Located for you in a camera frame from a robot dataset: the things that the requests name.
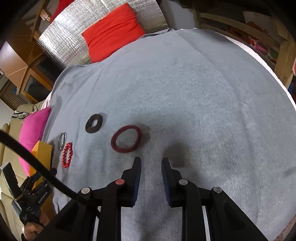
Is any dark brown hair tie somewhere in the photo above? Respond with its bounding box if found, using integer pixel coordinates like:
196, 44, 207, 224
85, 113, 104, 134

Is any red pillow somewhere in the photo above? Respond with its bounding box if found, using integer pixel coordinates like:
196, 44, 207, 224
81, 3, 146, 63

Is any red cloth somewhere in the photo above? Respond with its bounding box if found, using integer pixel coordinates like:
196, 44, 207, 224
49, 0, 77, 23

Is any red bead bracelet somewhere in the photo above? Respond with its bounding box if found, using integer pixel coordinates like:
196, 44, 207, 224
62, 142, 74, 167

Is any person's left hand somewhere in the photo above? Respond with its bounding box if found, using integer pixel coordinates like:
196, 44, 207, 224
21, 212, 51, 241

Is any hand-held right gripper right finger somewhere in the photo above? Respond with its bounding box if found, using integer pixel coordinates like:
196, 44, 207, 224
161, 158, 270, 241

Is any white mattress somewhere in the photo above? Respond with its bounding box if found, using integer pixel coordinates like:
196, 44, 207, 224
222, 34, 296, 109

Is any orange box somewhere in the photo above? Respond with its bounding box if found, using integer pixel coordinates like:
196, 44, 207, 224
29, 141, 53, 186

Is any maroon hair tie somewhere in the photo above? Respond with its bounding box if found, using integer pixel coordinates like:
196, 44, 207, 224
110, 125, 142, 153

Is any pink pillow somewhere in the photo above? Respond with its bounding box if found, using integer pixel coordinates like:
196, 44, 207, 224
18, 107, 52, 177

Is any silver foil mat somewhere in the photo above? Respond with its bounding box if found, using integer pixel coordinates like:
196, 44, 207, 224
37, 0, 168, 69

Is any black cable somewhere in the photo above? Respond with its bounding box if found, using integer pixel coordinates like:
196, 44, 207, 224
0, 130, 102, 210

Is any wooden shelf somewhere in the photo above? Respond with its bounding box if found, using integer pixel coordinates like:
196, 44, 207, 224
194, 0, 296, 89

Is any wooden cabinet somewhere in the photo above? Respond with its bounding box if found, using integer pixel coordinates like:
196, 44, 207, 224
0, 0, 61, 105

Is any dotted white paper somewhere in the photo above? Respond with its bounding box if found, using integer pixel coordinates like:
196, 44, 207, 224
242, 11, 281, 61

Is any silver bangle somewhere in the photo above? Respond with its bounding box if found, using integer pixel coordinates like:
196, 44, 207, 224
57, 132, 68, 152

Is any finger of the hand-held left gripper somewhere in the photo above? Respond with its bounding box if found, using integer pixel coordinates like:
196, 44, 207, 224
35, 168, 57, 184

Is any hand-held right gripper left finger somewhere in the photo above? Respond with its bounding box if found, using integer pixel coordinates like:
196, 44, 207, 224
39, 157, 142, 241

